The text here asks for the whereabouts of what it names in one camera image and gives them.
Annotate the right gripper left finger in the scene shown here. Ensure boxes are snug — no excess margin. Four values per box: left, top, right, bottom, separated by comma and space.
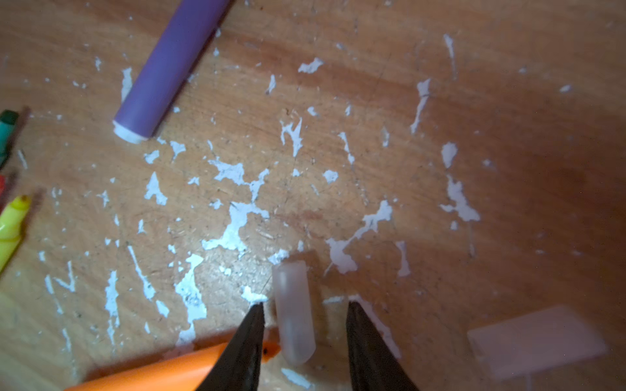
197, 303, 265, 391

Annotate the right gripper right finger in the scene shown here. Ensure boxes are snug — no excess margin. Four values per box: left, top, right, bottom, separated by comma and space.
346, 301, 419, 391

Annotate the purple marker pen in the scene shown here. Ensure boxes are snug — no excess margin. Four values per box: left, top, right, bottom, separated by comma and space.
113, 0, 229, 144

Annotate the orange marker pen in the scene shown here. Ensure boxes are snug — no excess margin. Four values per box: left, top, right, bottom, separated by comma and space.
63, 340, 282, 391

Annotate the clear pen cap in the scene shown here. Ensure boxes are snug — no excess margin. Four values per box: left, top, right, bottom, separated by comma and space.
467, 306, 608, 381
272, 261, 316, 366

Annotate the yellow marker pen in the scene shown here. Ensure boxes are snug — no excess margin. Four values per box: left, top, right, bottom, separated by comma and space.
0, 195, 32, 270

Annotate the pink marker pen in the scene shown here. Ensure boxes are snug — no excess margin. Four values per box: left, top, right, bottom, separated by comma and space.
0, 175, 6, 196

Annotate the green marker pen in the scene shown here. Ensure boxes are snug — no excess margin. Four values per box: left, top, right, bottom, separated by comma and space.
0, 110, 20, 165

